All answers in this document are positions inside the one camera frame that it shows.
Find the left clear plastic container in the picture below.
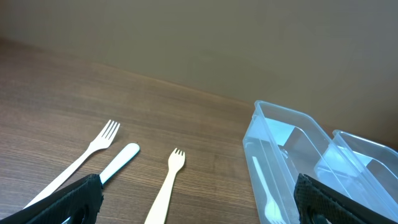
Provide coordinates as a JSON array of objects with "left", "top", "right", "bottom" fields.
[{"left": 242, "top": 100, "right": 398, "bottom": 224}]

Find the white plastic fork far left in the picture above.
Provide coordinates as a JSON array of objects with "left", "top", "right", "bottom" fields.
[{"left": 24, "top": 119, "right": 120, "bottom": 208}]

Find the white fork rounded handle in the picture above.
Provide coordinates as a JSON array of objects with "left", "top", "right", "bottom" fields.
[{"left": 60, "top": 142, "right": 141, "bottom": 224}]

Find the white fork in container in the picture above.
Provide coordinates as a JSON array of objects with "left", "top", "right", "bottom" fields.
[{"left": 252, "top": 156, "right": 286, "bottom": 224}]

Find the clear plastic container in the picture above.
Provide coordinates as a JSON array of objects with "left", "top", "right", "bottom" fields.
[
  {"left": 242, "top": 100, "right": 398, "bottom": 224},
  {"left": 314, "top": 130, "right": 397, "bottom": 222}
]

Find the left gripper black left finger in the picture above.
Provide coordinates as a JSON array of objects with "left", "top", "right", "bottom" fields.
[{"left": 1, "top": 174, "right": 104, "bottom": 224}]

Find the right clear plastic container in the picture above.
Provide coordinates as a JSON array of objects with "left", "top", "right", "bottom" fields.
[{"left": 314, "top": 130, "right": 397, "bottom": 222}]

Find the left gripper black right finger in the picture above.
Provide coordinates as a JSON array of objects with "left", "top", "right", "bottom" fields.
[{"left": 294, "top": 173, "right": 397, "bottom": 224}]

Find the cream wooden fork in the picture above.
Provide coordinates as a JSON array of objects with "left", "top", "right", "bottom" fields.
[{"left": 144, "top": 148, "right": 185, "bottom": 224}]

